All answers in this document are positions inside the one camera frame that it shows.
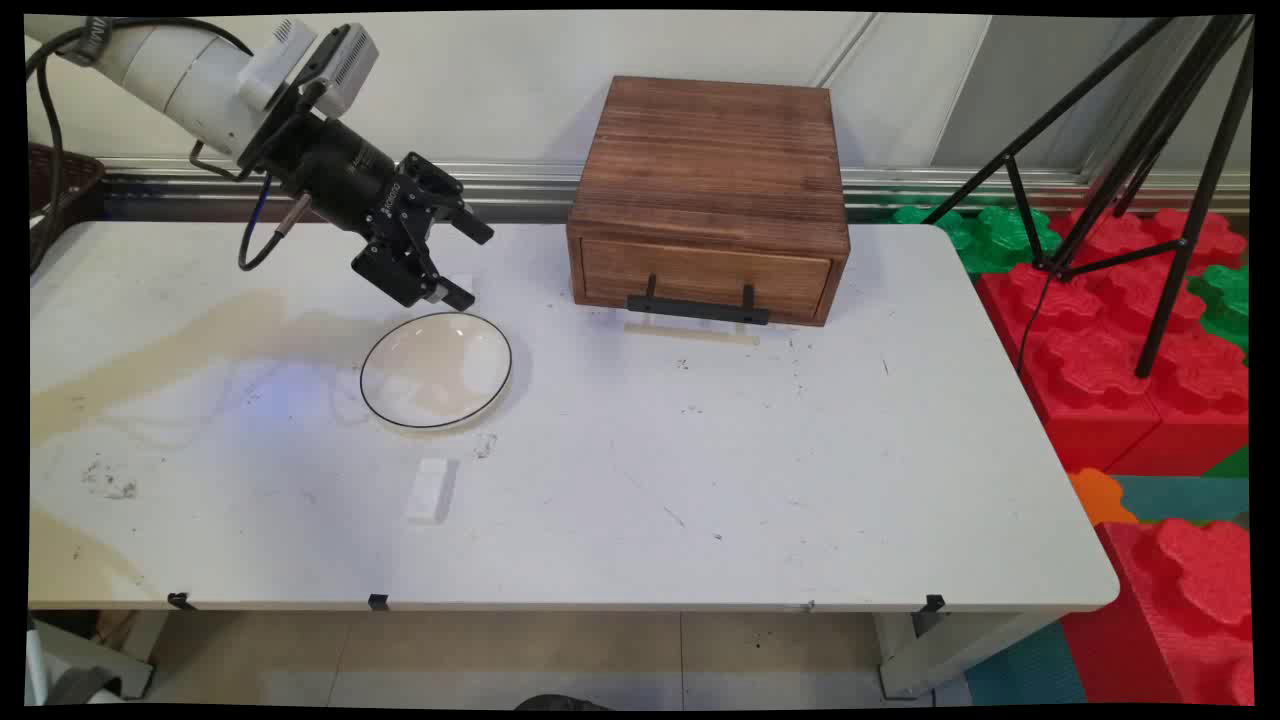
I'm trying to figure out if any white plate with black rim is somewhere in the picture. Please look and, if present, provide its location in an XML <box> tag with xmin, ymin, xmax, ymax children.
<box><xmin>359</xmin><ymin>312</ymin><xmax>514</xmax><ymax>432</ymax></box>

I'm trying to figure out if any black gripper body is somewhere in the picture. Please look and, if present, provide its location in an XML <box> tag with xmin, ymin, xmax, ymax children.
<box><xmin>258</xmin><ymin>108</ymin><xmax>413</xmax><ymax>241</ymax></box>

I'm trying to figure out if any brown wooden drawer cabinet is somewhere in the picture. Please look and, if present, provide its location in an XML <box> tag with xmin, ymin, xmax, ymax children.
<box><xmin>566</xmin><ymin>76</ymin><xmax>852</xmax><ymax>328</ymax></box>

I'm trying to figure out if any green foam block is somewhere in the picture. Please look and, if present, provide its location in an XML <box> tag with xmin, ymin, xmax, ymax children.
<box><xmin>1187</xmin><ymin>264</ymin><xmax>1252</xmax><ymax>353</ymax></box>
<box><xmin>890</xmin><ymin>204</ymin><xmax>1063</xmax><ymax>277</ymax></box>

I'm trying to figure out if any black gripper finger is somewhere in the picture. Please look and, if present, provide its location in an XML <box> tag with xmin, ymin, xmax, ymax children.
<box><xmin>350</xmin><ymin>222</ymin><xmax>477</xmax><ymax>311</ymax></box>
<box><xmin>398</xmin><ymin>152</ymin><xmax>495</xmax><ymax>247</ymax></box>

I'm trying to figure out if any thick black cable brass connector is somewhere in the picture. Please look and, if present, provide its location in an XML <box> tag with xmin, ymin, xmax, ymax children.
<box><xmin>27</xmin><ymin>18</ymin><xmax>256</xmax><ymax>273</ymax></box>

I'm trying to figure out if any orange foam piece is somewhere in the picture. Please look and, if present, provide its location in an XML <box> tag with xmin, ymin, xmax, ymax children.
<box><xmin>1067</xmin><ymin>468</ymin><xmax>1140</xmax><ymax>527</ymax></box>

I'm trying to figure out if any teal foam mat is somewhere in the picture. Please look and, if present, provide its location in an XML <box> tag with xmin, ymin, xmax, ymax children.
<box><xmin>1113</xmin><ymin>474</ymin><xmax>1252</xmax><ymax>527</ymax></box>
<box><xmin>964</xmin><ymin>620</ymin><xmax>1089</xmax><ymax>707</ymax></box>

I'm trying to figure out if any brown woven basket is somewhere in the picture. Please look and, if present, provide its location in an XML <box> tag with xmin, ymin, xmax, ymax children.
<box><xmin>27</xmin><ymin>142</ymin><xmax>107</xmax><ymax>273</ymax></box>

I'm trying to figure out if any large red foam block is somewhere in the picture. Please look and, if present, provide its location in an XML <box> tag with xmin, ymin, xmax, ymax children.
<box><xmin>975</xmin><ymin>207</ymin><xmax>1251</xmax><ymax>477</ymax></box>

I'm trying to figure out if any white rectangular cutlery rest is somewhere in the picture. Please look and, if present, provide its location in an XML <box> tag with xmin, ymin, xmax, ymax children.
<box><xmin>405</xmin><ymin>458</ymin><xmax>460</xmax><ymax>525</ymax></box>

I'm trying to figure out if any wooden drawer with black handle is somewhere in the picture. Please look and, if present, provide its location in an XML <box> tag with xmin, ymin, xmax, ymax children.
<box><xmin>579</xmin><ymin>238</ymin><xmax>834</xmax><ymax>327</ymax></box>

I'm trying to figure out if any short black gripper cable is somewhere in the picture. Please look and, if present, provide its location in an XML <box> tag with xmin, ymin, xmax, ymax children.
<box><xmin>237</xmin><ymin>172</ymin><xmax>313</xmax><ymax>273</ymax></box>

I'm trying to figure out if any white table leg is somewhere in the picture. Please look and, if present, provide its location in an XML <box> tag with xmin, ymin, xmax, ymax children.
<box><xmin>874</xmin><ymin>608</ymin><xmax>1063</xmax><ymax>700</ymax></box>
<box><xmin>27</xmin><ymin>610</ymin><xmax>171</xmax><ymax>703</ymax></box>

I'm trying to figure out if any aluminium wall rail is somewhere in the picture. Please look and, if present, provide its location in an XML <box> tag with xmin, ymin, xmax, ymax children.
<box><xmin>98</xmin><ymin>156</ymin><xmax>1252</xmax><ymax>223</ymax></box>

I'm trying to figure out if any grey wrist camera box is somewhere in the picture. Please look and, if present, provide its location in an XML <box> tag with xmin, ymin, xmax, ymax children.
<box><xmin>296</xmin><ymin>22</ymin><xmax>380</xmax><ymax>123</ymax></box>

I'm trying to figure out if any black tripod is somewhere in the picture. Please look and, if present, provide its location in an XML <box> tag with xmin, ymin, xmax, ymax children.
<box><xmin>920</xmin><ymin>14</ymin><xmax>1257</xmax><ymax>380</ymax></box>

